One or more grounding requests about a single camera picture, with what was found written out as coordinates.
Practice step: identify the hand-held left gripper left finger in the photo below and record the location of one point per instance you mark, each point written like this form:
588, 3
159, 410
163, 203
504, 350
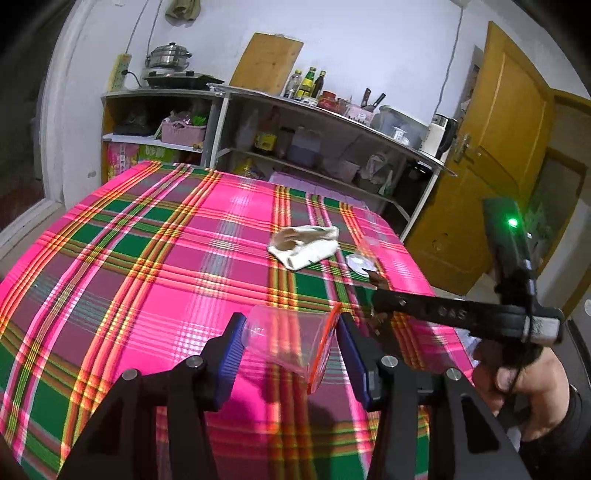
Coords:
231, 355

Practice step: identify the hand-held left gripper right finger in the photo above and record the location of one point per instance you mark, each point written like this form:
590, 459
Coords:
353, 364

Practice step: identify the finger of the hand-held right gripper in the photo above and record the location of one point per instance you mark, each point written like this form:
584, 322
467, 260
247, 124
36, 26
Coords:
390, 304

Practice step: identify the clear round plastic lid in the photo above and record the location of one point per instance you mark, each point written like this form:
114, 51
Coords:
360, 263

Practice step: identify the clear cup with red lid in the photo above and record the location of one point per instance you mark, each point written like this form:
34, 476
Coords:
286, 337

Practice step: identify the person's right forearm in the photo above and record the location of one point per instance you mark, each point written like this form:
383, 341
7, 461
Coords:
568, 452

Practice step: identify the person's right hand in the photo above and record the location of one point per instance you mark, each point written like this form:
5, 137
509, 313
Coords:
540, 401

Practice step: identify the clear plastic cup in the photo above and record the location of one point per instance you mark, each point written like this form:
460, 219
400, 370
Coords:
374, 244

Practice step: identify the pink plaid tablecloth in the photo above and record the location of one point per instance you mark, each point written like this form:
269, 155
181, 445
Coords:
115, 286

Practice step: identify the purple cushioned stool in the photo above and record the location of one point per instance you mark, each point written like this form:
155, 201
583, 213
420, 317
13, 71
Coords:
300, 182

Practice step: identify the white flask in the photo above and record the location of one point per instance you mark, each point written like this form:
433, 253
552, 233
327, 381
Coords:
429, 138

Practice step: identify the small white cup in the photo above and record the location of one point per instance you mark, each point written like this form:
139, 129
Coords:
400, 134

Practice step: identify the translucent plastic jug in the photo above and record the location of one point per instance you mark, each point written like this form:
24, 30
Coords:
305, 146

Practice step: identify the clear plastic container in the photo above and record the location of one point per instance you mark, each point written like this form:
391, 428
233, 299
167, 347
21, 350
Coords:
397, 122

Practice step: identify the black electric kettle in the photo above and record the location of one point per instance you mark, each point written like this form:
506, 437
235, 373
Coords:
448, 127

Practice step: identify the pink knife holder with knives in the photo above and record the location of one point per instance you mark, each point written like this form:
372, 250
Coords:
360, 113

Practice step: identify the yellow wooden door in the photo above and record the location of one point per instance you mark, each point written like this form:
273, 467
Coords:
503, 124

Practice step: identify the metal shelf rack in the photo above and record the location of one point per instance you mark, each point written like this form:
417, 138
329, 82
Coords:
323, 110

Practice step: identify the yellow oil bottle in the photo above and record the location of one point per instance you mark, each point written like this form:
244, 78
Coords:
267, 136

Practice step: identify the red jar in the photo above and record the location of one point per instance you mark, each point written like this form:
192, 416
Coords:
328, 100

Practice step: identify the colourful cardboard boxes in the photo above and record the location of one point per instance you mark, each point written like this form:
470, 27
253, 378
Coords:
138, 159

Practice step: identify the pink plastic basket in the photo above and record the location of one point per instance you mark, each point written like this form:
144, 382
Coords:
182, 133

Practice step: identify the dark sauce bottle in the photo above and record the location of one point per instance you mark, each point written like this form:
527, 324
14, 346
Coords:
321, 83

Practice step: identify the dark bottle with yellow label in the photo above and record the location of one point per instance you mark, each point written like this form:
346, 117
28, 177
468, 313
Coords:
307, 85

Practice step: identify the clear glass bottle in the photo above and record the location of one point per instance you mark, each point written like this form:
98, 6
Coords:
292, 85

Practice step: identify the wooden cutting board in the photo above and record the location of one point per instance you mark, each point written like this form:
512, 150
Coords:
268, 62

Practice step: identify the white shelf cabinet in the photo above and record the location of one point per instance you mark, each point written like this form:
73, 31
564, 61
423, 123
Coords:
152, 94

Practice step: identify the black gas stove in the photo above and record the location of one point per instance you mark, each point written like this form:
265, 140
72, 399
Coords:
184, 81

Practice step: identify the steel steamer pot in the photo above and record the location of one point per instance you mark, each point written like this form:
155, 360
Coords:
168, 57

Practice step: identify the yellow power strip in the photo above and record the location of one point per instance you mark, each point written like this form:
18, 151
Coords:
120, 71

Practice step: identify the olive hanging cloth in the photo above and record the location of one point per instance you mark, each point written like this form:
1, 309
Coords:
182, 8

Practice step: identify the yellow door frame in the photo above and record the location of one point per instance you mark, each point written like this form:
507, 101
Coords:
568, 99

